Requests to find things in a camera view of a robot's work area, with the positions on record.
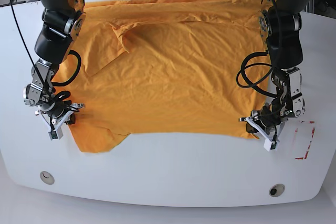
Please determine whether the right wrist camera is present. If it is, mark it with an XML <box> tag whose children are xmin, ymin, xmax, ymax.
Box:
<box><xmin>48</xmin><ymin>128</ymin><xmax>63</xmax><ymax>141</ymax></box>

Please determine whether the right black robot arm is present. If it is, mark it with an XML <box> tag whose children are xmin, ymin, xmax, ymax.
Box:
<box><xmin>24</xmin><ymin>0</ymin><xmax>86</xmax><ymax>139</ymax></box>

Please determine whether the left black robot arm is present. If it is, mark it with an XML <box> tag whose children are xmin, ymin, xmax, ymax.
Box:
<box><xmin>237</xmin><ymin>0</ymin><xmax>310</xmax><ymax>151</ymax></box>

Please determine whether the right table grommet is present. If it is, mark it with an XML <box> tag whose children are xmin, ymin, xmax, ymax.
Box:
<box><xmin>269</xmin><ymin>184</ymin><xmax>285</xmax><ymax>197</ymax></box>

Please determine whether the left table grommet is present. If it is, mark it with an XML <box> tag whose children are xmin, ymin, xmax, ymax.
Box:
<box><xmin>40</xmin><ymin>171</ymin><xmax>55</xmax><ymax>185</ymax></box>

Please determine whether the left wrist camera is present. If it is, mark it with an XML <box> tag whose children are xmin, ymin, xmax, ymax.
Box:
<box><xmin>263</xmin><ymin>139</ymin><xmax>279</xmax><ymax>152</ymax></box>

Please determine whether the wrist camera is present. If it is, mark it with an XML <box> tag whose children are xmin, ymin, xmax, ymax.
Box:
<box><xmin>263</xmin><ymin>139</ymin><xmax>279</xmax><ymax>152</ymax></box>
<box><xmin>48</xmin><ymin>128</ymin><xmax>63</xmax><ymax>141</ymax></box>

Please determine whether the table grommet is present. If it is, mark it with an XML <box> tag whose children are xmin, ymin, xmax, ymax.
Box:
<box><xmin>40</xmin><ymin>171</ymin><xmax>55</xmax><ymax>185</ymax></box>
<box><xmin>269</xmin><ymin>184</ymin><xmax>285</xmax><ymax>197</ymax></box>

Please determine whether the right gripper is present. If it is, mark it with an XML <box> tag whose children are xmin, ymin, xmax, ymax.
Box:
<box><xmin>35</xmin><ymin>102</ymin><xmax>85</xmax><ymax>130</ymax></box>

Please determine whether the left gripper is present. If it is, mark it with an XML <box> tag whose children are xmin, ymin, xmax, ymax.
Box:
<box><xmin>239</xmin><ymin>110</ymin><xmax>288</xmax><ymax>142</ymax></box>

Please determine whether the red tape rectangle marking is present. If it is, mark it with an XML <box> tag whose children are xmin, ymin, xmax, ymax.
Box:
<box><xmin>292</xmin><ymin>121</ymin><xmax>316</xmax><ymax>160</ymax></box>

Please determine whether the orange t-shirt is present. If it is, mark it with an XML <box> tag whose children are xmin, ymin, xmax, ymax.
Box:
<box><xmin>66</xmin><ymin>0</ymin><xmax>265</xmax><ymax>153</ymax></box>

